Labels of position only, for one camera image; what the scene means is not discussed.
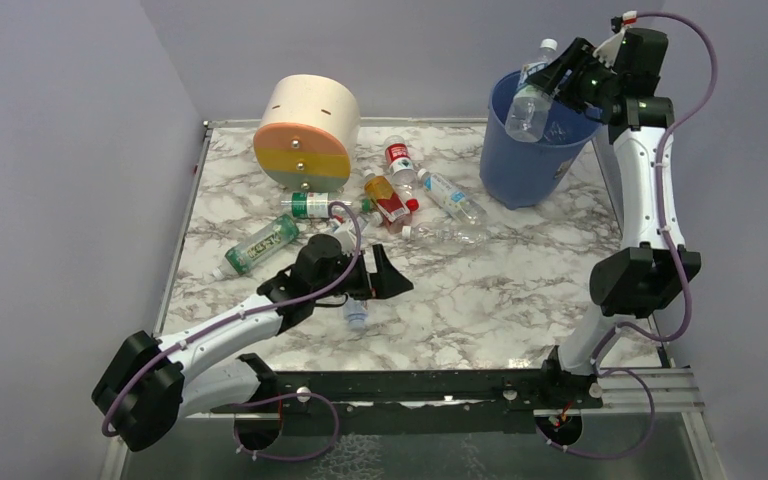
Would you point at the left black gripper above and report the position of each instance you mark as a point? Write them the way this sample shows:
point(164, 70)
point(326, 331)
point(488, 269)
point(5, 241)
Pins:
point(367, 278)

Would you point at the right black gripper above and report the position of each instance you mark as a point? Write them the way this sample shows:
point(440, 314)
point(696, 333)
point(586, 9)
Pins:
point(570, 72)

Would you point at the blue cap clear bottle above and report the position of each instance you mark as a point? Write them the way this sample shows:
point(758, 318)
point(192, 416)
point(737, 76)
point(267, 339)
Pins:
point(355, 313)

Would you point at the white green label bottle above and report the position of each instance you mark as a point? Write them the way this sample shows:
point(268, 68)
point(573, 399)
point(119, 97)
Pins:
point(528, 113)

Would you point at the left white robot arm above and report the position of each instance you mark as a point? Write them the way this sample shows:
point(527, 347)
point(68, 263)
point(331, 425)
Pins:
point(152, 382)

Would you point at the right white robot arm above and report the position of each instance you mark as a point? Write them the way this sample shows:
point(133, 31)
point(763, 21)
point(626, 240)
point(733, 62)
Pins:
point(653, 265)

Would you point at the blue plastic bin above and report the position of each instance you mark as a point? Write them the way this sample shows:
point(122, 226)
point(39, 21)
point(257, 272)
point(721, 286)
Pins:
point(521, 174)

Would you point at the crushed clear white-cap bottle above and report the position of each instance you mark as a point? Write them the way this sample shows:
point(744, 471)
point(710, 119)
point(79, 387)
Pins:
point(444, 234)

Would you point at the red yellow label juice bottle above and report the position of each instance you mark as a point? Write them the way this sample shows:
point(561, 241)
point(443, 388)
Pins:
point(386, 200)

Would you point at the white blue label tea bottle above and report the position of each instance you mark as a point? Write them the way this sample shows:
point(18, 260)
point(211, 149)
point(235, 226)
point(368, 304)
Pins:
point(451, 198)

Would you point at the green cap clear bottle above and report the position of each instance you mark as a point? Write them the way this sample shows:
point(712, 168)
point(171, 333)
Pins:
point(311, 205)

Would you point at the red label clear bottle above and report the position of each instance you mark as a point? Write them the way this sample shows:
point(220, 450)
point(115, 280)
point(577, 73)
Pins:
point(400, 165)

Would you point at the green label tea bottle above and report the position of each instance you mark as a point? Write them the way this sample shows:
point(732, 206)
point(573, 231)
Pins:
point(243, 257)

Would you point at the beige round drum box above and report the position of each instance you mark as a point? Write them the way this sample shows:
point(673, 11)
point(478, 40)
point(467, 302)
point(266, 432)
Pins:
point(308, 133)

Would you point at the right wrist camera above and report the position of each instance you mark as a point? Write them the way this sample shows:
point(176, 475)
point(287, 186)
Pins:
point(606, 52)

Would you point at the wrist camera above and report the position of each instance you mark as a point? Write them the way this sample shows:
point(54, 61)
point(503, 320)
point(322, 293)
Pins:
point(606, 52)
point(346, 233)

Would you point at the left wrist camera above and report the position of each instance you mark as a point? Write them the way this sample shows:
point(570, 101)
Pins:
point(346, 233)

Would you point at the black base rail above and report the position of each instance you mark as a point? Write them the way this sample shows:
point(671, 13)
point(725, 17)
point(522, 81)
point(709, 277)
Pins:
point(318, 403)

